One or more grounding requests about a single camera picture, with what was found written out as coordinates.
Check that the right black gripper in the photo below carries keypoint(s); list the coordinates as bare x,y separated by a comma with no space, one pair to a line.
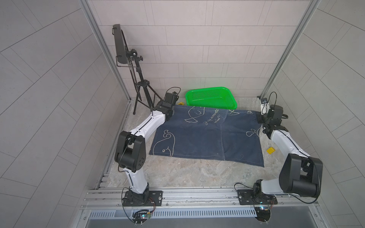
260,118

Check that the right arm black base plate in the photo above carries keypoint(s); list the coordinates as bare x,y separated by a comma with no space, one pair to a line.
249,197

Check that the green circuit board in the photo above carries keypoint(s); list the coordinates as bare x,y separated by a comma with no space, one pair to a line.
263,214
141,216

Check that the aluminium rail frame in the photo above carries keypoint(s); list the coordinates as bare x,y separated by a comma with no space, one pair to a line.
216,207

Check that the dark blue whale pillowcase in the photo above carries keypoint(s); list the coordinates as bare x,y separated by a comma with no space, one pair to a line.
210,134

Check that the left green circuit board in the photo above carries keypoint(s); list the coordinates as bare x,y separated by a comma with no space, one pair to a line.
141,216

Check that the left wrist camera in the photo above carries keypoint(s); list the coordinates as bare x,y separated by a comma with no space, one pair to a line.
171,98

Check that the green plastic basket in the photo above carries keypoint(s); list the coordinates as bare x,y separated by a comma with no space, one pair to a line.
213,97

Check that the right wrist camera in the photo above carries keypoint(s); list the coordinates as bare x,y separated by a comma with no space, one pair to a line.
271,110

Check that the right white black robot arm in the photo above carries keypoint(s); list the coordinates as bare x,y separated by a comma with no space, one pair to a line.
301,174

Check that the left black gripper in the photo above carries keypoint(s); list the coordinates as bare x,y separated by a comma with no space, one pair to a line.
157,106

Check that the black tripod stand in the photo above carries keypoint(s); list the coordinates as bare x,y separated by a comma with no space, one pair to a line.
145,94

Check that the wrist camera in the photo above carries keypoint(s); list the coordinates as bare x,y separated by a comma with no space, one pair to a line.
271,110
171,98

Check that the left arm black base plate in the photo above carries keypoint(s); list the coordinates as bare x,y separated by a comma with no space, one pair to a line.
148,198

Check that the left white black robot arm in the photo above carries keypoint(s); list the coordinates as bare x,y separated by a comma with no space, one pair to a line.
130,154

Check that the small yellow flat piece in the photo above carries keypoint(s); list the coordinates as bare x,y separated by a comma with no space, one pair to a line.
271,150

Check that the right green circuit board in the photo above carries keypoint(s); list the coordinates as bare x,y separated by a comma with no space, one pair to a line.
263,214

